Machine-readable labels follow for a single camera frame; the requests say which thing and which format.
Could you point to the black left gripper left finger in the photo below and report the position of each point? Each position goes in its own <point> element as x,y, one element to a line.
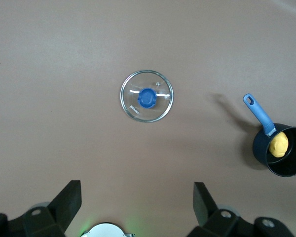
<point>61,207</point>

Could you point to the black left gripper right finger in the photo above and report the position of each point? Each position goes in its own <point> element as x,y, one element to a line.
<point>207,212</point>

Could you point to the yellow potato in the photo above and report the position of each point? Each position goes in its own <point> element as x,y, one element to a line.
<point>278,145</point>

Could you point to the glass lid with blue knob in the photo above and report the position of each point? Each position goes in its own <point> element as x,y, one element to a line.
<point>147,98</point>

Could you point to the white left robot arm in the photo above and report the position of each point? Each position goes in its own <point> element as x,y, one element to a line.
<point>106,230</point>

